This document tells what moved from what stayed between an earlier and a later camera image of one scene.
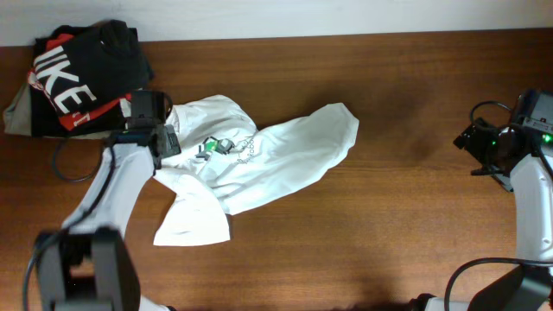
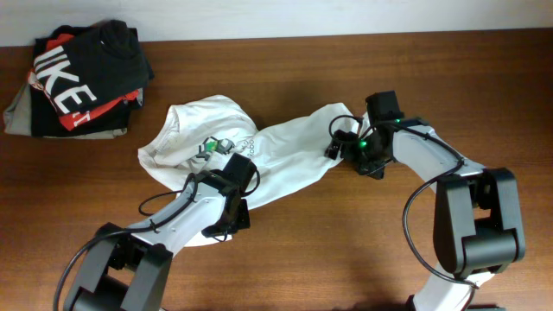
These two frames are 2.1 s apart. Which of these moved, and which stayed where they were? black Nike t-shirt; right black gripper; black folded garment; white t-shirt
Moved: right black gripper
Stayed: black folded garment; black Nike t-shirt; white t-shirt
